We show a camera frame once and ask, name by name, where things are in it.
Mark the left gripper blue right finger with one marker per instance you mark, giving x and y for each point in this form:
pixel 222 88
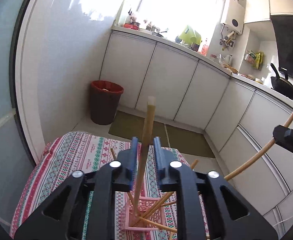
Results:
pixel 167 168

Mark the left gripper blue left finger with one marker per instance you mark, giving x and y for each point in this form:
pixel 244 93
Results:
pixel 134 144

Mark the curved wooden chopstick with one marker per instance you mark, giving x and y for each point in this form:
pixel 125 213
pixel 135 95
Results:
pixel 248 163

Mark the light wooden chopstick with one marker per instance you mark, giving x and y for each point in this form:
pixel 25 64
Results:
pixel 155 206

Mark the bamboo chopstick pale tip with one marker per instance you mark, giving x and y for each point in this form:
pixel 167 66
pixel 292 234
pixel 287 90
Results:
pixel 146 140

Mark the white kitchen cabinets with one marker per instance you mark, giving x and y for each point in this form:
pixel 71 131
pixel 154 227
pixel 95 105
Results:
pixel 194 91

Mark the olive floor mat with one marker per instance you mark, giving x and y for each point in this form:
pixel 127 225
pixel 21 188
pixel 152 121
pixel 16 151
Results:
pixel 127 126

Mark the black wok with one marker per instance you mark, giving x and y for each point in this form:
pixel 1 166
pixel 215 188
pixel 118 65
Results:
pixel 280 82

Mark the embroidered patterned tablecloth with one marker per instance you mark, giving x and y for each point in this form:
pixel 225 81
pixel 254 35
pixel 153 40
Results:
pixel 86 152

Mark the red-rimmed brown trash bin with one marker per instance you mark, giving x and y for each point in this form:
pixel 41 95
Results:
pixel 104 100

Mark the black range hood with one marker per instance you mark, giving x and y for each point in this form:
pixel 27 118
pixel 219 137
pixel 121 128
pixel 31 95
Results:
pixel 283 29

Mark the white water heater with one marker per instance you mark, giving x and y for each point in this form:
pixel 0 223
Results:
pixel 233 16

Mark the yellow-green plastic bag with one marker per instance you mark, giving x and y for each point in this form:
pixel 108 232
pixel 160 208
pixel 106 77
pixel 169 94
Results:
pixel 190 36

